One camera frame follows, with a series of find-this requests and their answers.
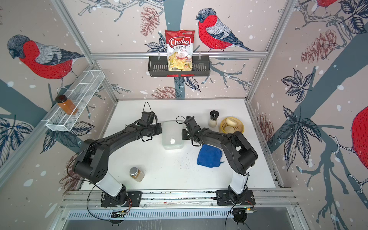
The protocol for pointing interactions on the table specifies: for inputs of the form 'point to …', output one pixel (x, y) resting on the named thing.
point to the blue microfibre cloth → (210, 156)
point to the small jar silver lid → (136, 174)
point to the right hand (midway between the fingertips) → (183, 132)
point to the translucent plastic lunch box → (172, 138)
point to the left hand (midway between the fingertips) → (164, 126)
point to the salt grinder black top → (214, 115)
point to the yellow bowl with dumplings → (230, 125)
